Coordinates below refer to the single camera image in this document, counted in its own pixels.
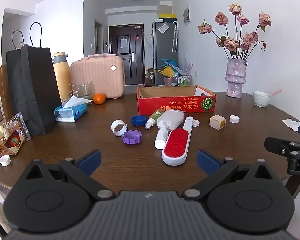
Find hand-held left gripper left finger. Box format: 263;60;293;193
25;149;116;202

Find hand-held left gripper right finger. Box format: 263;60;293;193
182;149;273;202

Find red and white lint brush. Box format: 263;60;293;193
162;116;194;166

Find cream plug adapter cube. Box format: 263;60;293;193
209;115;227;130

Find small white bottle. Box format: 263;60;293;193
154;127;169;149

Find clear bottle of white beads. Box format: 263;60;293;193
157;109;185;130

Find blue notched bottle cap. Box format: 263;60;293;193
130;115;148;126

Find red cardboard box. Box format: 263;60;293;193
136;85;217;116

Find green spray bottle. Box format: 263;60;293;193
144;108;167;130

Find crumpled white tissue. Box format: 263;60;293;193
282;118;300;132

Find pale green bowl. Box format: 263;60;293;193
253;91;272;108

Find purple notched bottle cap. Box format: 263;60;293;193
122;130;143;145

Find blue tissue pack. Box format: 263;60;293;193
54;95;93;122

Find orange fruit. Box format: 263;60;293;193
93;93;106;105

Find glass jar with twine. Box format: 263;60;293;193
67;80;95;100

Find pink speckled vase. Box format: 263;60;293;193
226;58;247;98

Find pink ribbed suitcase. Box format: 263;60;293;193
70;53;125;99

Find yellow thermos jug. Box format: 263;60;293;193
52;52;72;103

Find black paper bag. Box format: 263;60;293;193
6;22;63;137

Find yellow plastic item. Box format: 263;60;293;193
157;67;175;78

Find pale dried grass bunch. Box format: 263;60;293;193
184;54;194;77

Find cardboard boxes on floor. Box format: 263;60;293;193
145;69;154;85

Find blue plastic item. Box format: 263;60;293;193
160;59;179;70

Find brown paper bag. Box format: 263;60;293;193
0;64;14;125

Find bunch of dried pink roses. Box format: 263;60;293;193
198;4;272;60

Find dark brown door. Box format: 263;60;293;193
108;25;144;85

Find grey refrigerator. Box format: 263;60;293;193
152;20;179;87

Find clear folded umbrella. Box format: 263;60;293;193
172;21;178;53

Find white tape ring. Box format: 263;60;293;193
111;119;128;137

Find wire rack with bottles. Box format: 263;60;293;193
174;74;192;87

